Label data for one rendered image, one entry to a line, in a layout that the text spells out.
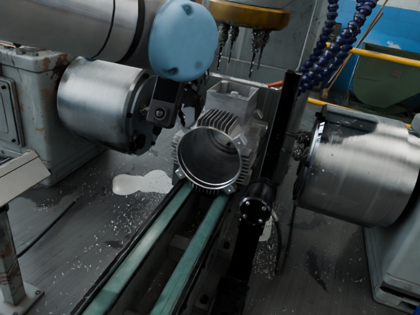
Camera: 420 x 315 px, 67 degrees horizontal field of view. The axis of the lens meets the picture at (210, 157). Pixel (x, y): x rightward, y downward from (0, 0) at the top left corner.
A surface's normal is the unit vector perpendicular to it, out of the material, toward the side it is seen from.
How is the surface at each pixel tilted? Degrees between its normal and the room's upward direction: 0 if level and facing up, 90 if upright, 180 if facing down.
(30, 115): 89
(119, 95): 54
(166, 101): 60
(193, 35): 89
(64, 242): 0
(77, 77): 47
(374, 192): 84
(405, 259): 89
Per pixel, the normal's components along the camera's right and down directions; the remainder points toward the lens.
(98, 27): 0.57, 0.62
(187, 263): 0.14, -0.86
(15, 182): 0.83, -0.32
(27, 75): -0.32, 0.42
